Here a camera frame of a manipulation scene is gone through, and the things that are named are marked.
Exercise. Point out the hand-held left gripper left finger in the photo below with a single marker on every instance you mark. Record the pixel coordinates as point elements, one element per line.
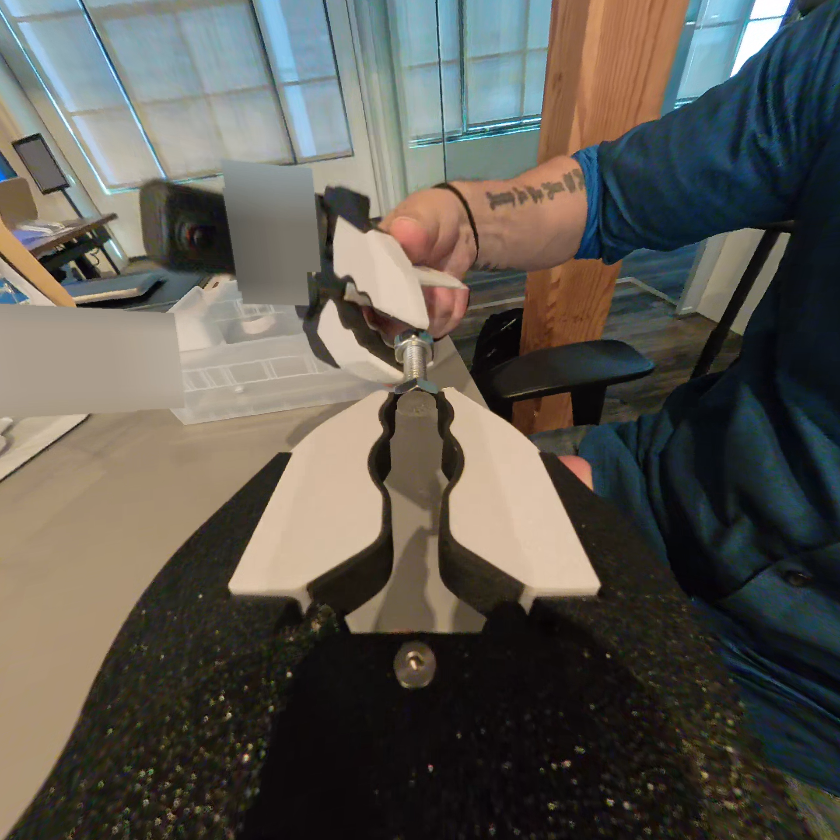
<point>315,512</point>

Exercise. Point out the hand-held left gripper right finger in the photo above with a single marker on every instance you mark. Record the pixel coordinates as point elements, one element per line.
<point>518,518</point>

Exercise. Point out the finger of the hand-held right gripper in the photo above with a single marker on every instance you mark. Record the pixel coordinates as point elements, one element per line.
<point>387,275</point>
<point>341,344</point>

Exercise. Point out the steel hex nut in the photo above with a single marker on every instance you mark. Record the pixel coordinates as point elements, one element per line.
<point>412,338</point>

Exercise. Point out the steel hex bolt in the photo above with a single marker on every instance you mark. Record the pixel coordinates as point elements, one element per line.
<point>415,364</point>

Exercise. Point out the person's right forearm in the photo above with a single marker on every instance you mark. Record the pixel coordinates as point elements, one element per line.
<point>525,223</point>

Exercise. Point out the person's right hand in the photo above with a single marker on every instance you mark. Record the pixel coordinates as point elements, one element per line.
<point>439,223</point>

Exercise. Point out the person's left hand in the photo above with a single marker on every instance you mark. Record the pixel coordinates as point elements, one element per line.
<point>577,469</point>

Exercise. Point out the clear plastic bin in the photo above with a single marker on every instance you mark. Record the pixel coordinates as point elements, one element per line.
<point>275,394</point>

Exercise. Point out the person's grey jeans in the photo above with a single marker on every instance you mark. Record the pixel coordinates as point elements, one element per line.
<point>558,439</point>

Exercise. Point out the black wrist band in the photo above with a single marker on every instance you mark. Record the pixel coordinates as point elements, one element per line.
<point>474,229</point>

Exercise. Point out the black bag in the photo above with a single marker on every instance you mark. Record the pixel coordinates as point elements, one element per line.
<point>499,341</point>

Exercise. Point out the person's black office chair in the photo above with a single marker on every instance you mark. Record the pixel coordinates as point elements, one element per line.
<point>577,367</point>

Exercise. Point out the black flat box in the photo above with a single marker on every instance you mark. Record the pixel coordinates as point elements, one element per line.
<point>187,283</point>

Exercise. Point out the window with white blind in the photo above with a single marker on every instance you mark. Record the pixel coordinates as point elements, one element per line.
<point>197,79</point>

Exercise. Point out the silver laptop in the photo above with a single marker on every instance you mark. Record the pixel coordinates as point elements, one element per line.
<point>118,289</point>

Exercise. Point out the person's blue shirt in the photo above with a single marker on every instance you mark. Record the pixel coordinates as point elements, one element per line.
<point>735,394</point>

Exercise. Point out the long brown desk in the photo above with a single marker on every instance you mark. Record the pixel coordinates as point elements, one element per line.
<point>72,226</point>

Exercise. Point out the small black monitor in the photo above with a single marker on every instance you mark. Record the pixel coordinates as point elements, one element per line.
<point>39,164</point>

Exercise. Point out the printed instruction sheet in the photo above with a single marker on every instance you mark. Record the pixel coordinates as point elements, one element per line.
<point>10,289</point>

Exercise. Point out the blue display screen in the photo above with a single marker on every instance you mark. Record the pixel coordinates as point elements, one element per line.
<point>5,167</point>

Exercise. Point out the light wooden support post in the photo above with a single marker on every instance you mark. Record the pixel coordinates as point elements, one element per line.
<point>604,65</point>

